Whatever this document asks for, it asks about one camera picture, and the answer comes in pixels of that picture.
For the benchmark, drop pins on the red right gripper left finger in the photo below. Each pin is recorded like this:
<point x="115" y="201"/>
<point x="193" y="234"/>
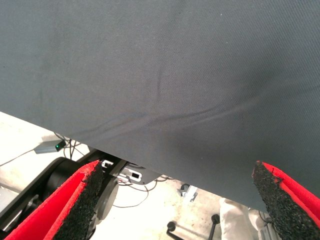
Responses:
<point x="62" y="212"/>

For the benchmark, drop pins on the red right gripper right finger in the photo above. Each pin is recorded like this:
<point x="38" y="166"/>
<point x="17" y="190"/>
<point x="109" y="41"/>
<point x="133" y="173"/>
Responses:
<point x="287" y="205"/>

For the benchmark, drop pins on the white cloth bundle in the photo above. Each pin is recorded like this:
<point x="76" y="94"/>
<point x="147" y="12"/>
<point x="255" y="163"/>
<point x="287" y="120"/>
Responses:
<point x="232" y="220"/>

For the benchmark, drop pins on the grey power adapter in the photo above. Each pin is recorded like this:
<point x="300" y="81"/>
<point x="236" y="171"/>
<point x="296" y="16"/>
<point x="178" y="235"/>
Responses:
<point x="47" y="148"/>

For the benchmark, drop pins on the black office chair base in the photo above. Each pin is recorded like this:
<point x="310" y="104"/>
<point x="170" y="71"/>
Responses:
<point x="215" y="218"/>

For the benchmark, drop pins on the aluminium table leg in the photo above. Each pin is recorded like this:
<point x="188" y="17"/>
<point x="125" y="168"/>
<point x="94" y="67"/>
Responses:
<point x="188" y="193"/>

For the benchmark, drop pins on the dark grey table cloth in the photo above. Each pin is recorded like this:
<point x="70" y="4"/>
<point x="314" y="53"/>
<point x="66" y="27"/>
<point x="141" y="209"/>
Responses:
<point x="160" y="62"/>

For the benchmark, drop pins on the aluminium profile frame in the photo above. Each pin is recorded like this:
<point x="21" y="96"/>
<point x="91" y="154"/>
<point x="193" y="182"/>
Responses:
<point x="266" y="230"/>

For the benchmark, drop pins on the black robot body frame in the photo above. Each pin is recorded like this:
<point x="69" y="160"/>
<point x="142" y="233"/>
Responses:
<point x="57" y="172"/>

